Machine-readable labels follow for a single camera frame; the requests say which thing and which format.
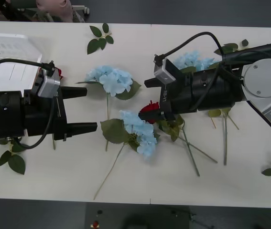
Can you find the chair base with castor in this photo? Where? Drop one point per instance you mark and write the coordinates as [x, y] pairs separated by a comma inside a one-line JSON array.
[[85, 10]]

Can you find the red push button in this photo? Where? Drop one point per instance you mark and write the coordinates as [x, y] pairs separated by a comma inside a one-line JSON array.
[[95, 224]]

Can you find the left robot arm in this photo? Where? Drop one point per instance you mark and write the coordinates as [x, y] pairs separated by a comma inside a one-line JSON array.
[[1, 114]]

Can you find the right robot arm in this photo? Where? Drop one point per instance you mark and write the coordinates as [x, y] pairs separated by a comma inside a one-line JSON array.
[[221, 88]]

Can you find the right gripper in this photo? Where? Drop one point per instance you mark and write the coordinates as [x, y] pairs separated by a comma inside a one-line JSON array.
[[180, 95]]

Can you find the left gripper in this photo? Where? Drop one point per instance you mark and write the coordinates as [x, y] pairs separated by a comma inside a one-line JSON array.
[[42, 117]]

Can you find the pale blue flower green stem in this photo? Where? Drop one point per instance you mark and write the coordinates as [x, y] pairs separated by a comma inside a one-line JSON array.
[[111, 78]]

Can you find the person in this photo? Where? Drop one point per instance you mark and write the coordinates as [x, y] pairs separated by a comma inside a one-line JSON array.
[[58, 9]]

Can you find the shallow white box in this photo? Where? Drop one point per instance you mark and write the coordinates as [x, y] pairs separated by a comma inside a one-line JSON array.
[[11, 47]]

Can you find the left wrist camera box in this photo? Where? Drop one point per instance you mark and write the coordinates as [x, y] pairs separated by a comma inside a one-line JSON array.
[[48, 84]]

